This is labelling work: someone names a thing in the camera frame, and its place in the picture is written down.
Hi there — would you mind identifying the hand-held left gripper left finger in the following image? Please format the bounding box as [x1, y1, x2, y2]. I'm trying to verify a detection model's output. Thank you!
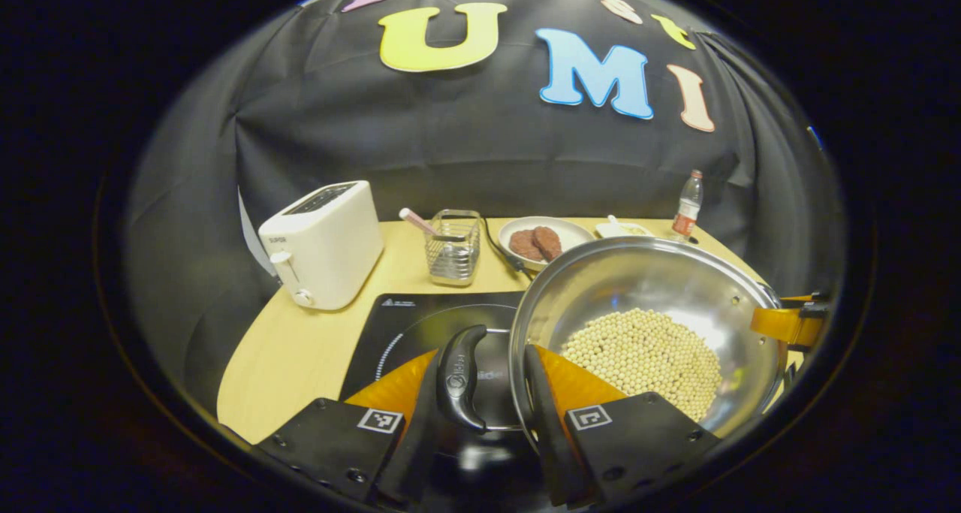
[252, 348, 451, 508]

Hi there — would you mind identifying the pink-handled utensil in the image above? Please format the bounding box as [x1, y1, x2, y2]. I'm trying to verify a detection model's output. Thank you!
[399, 207, 441, 238]

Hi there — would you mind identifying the brown meat patty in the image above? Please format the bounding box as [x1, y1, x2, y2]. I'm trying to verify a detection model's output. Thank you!
[532, 226, 563, 262]
[509, 229, 543, 262]

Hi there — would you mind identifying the white round plate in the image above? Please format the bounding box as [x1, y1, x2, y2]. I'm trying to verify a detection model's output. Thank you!
[499, 216, 596, 273]

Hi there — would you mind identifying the black power cable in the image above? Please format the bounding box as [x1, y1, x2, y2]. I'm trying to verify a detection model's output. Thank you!
[484, 219, 535, 281]

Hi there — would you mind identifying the clear square utensil holder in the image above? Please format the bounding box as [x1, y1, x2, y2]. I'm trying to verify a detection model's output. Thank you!
[424, 210, 482, 287]

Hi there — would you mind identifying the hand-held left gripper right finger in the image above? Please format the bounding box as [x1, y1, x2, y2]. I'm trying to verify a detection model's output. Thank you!
[523, 344, 722, 508]

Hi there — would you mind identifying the pile of soybeans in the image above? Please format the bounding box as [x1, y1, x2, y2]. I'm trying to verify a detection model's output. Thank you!
[559, 308, 723, 422]

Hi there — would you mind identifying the black backdrop cloth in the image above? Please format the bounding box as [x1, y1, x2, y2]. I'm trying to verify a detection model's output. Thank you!
[124, 0, 845, 416]

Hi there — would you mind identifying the plastic bottle with red label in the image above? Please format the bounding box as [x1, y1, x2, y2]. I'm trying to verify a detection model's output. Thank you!
[672, 170, 704, 237]

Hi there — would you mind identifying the white divided dish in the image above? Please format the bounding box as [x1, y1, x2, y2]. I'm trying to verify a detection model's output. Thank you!
[595, 215, 654, 239]

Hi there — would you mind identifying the black induction cooktop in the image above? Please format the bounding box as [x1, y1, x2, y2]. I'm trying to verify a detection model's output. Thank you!
[339, 291, 526, 513]

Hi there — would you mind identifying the white toaster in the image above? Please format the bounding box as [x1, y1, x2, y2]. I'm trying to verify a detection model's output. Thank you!
[258, 180, 384, 311]

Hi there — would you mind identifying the steel pot with black handles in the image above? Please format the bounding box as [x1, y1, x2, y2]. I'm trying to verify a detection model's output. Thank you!
[438, 235, 789, 454]

